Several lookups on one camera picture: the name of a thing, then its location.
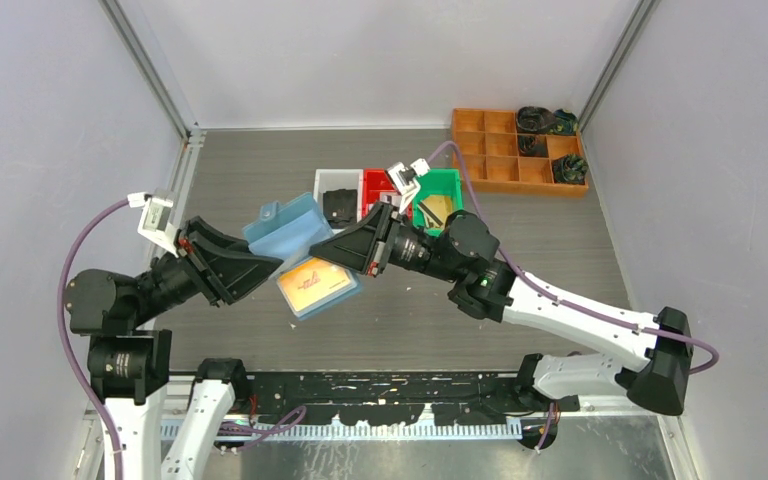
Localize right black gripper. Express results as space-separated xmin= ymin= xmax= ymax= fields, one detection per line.
xmin=310 ymin=199 xmax=463 ymax=282

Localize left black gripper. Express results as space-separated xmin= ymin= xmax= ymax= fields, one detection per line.
xmin=131 ymin=212 xmax=285 ymax=323

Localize gold card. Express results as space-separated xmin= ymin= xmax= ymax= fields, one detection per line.
xmin=277 ymin=258 xmax=356 ymax=317

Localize blue card holder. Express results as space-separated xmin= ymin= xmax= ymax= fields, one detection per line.
xmin=242 ymin=192 xmax=362 ymax=321

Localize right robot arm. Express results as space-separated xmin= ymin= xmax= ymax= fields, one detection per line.
xmin=309 ymin=202 xmax=694 ymax=416

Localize black credit cards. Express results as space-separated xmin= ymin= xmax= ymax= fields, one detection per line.
xmin=321 ymin=189 xmax=358 ymax=229

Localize white credit cards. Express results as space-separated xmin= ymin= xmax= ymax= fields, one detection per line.
xmin=377 ymin=192 xmax=403 ymax=208

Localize gold credit cards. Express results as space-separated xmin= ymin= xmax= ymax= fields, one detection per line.
xmin=418 ymin=194 xmax=454 ymax=230

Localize red plastic bin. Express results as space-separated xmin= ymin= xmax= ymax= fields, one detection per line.
xmin=360 ymin=169 xmax=400 ymax=218

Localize white plastic bin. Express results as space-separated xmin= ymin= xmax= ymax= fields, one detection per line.
xmin=313 ymin=169 xmax=363 ymax=232

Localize green plastic bin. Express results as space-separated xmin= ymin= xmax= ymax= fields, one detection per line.
xmin=412 ymin=169 xmax=463 ymax=236

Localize orange wooden compartment tray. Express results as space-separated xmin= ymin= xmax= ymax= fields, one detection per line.
xmin=451 ymin=108 xmax=589 ymax=198

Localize dark rolled sock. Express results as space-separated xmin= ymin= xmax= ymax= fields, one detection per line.
xmin=550 ymin=109 xmax=579 ymax=136
xmin=517 ymin=135 xmax=549 ymax=158
xmin=551 ymin=154 xmax=589 ymax=185
xmin=515 ymin=106 xmax=557 ymax=134

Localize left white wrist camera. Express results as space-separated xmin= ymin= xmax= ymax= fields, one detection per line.
xmin=126 ymin=192 xmax=179 ymax=257

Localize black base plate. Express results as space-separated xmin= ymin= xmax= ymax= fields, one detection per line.
xmin=230 ymin=371 xmax=548 ymax=427

